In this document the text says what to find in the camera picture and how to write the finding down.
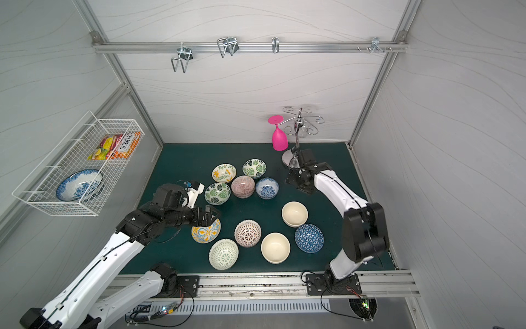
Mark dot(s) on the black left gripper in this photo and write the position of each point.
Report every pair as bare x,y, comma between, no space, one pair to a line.
203,216

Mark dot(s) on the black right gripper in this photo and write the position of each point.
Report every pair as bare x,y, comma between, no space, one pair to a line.
298,178

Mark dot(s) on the cream plain bowl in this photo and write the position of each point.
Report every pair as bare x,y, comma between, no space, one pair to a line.
275,248
294,214

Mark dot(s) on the blue floral small bowl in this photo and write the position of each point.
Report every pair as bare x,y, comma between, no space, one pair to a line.
267,188

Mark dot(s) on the green lattice pattern bowl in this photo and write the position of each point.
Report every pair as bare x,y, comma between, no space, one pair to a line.
223,254

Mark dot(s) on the maroon lattice pattern bowl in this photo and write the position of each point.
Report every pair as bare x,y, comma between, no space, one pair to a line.
248,233

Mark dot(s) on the blue triangle pattern bowl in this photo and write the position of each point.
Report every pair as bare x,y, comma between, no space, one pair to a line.
309,238

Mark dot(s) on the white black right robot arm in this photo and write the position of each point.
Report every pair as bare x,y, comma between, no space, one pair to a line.
364,227

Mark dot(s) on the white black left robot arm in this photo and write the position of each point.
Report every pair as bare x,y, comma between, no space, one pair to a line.
79,305

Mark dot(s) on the yellow blue floral bowl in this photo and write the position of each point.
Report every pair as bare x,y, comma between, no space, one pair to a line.
204,235

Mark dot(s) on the green monstera leaf bowl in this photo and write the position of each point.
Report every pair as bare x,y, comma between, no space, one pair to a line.
217,194

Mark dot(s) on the pink wine glass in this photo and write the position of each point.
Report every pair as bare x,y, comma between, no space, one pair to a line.
279,138

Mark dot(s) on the yellow flower leaf bowl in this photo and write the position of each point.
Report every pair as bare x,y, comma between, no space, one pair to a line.
224,173

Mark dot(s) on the silver glass holder stand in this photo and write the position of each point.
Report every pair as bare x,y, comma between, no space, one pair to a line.
302,123

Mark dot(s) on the white vented strip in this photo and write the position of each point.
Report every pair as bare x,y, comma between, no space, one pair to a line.
253,307

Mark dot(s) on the colourful snack packet in basket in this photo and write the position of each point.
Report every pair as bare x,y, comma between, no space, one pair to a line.
118,146

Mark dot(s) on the blue white bowl in basket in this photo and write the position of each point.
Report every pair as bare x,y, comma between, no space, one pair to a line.
81,185

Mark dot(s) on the small metal hook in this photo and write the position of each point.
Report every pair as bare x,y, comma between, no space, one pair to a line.
275,45

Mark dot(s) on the metal hook right end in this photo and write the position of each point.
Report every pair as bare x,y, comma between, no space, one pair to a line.
375,47

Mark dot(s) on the metal double hook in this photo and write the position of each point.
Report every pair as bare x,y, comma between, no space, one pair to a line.
182,58
227,45

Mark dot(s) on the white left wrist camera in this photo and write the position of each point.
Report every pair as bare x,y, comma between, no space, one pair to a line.
193,190

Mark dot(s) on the white wire basket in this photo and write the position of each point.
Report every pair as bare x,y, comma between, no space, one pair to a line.
69,156

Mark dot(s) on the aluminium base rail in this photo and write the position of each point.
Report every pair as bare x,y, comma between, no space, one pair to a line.
299,285

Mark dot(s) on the aluminium top rail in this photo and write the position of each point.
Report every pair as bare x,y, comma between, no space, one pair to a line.
244,47

